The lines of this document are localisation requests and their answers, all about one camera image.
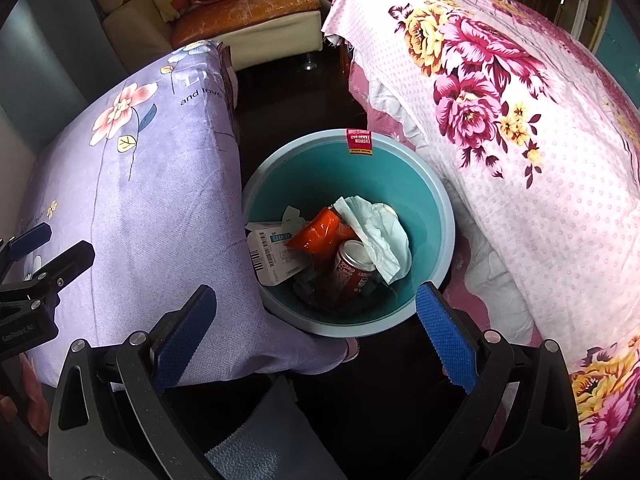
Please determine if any red label on bin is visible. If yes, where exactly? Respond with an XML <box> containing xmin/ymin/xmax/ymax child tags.
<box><xmin>346</xmin><ymin>129</ymin><xmax>373</xmax><ymax>156</ymax></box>

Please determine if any teal plastic trash bin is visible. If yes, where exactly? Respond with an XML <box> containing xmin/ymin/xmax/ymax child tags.
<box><xmin>243</xmin><ymin>130</ymin><xmax>454</xmax><ymax>338</ymax></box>

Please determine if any person's left hand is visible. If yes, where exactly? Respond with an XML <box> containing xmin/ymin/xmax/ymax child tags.
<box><xmin>0</xmin><ymin>352</ymin><xmax>51</xmax><ymax>436</ymax></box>

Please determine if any white toothpaste box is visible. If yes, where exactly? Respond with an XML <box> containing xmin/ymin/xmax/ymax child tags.
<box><xmin>245</xmin><ymin>220</ymin><xmax>310</xmax><ymax>287</ymax></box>

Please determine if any red chocolate wafer wrapper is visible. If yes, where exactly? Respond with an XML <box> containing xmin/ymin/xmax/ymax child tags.
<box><xmin>286</xmin><ymin>207</ymin><xmax>357</xmax><ymax>260</ymax></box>

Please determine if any white tissue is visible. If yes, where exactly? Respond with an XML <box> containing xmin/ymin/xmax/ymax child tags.
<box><xmin>333</xmin><ymin>195</ymin><xmax>412</xmax><ymax>285</ymax></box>

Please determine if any purple floral bed sheet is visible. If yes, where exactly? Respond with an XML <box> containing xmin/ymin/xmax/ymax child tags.
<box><xmin>20</xmin><ymin>41</ymin><xmax>356</xmax><ymax>386</ymax></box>

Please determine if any red soda can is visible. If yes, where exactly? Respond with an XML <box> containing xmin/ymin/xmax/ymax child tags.
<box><xmin>332</xmin><ymin>240</ymin><xmax>376</xmax><ymax>296</ymax></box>

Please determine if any cream and orange sofa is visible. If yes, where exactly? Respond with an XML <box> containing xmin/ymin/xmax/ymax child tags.
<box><xmin>96</xmin><ymin>0</ymin><xmax>322</xmax><ymax>73</ymax></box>

